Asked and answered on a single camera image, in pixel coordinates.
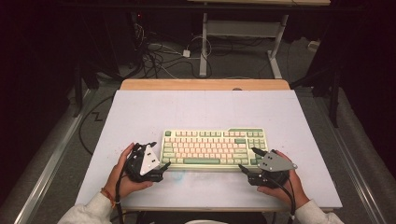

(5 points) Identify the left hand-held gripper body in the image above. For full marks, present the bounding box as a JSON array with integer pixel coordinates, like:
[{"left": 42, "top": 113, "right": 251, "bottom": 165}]
[{"left": 123, "top": 142, "right": 164, "bottom": 184}]

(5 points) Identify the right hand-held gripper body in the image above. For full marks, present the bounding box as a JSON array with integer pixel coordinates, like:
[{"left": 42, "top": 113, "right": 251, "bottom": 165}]
[{"left": 247, "top": 148, "right": 299, "bottom": 189}]

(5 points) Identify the cream pink green keyboard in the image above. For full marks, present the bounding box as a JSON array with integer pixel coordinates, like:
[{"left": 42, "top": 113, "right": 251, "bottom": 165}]
[{"left": 158, "top": 127, "right": 269, "bottom": 173}]

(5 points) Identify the person's right hand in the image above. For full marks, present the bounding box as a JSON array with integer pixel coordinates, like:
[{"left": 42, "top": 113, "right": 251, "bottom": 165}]
[{"left": 256, "top": 149, "right": 311, "bottom": 210}]

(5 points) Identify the person's left hand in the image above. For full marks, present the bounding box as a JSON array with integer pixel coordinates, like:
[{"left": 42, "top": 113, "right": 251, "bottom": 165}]
[{"left": 102, "top": 142, "right": 154, "bottom": 201}]

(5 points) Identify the white table board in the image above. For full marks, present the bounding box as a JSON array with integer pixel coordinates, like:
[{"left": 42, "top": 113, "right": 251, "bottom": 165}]
[{"left": 74, "top": 89, "right": 344, "bottom": 210}]

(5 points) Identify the person's white clothing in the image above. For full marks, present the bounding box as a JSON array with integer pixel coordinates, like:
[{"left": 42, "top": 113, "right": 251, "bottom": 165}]
[{"left": 184, "top": 219, "right": 228, "bottom": 224}]

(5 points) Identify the black stand leg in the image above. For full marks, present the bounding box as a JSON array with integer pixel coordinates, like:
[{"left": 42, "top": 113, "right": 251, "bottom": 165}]
[{"left": 72, "top": 60, "right": 86, "bottom": 119}]

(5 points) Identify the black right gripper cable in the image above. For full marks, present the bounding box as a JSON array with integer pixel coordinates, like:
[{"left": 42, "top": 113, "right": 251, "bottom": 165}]
[{"left": 260, "top": 172, "right": 297, "bottom": 224}]

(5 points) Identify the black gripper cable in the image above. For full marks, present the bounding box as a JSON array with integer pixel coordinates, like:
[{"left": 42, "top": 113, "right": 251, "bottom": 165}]
[
  {"left": 114, "top": 155, "right": 138, "bottom": 224},
  {"left": 260, "top": 172, "right": 297, "bottom": 224}
]

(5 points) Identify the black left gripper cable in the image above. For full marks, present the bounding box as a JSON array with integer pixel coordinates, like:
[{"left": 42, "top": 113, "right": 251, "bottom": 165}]
[{"left": 114, "top": 155, "right": 138, "bottom": 224}]

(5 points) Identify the orange bracelet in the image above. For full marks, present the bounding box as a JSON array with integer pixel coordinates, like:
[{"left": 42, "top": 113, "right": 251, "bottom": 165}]
[{"left": 100, "top": 187, "right": 120, "bottom": 209}]

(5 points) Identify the black floor cable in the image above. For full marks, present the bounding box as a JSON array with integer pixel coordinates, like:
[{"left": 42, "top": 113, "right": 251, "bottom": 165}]
[{"left": 78, "top": 94, "right": 115, "bottom": 157}]

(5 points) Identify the metal floor rail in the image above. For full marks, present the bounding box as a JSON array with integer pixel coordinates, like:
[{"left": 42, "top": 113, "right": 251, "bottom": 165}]
[
  {"left": 313, "top": 95, "right": 390, "bottom": 224},
  {"left": 12, "top": 89, "right": 96, "bottom": 224}
]

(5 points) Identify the tangle of black cables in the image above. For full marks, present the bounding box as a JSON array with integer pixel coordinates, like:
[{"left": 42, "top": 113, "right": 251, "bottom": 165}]
[{"left": 129, "top": 12, "right": 214, "bottom": 80}]

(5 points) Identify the white metal desk frame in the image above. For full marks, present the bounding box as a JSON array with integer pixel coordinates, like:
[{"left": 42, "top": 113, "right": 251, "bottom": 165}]
[{"left": 198, "top": 12, "right": 290, "bottom": 79}]

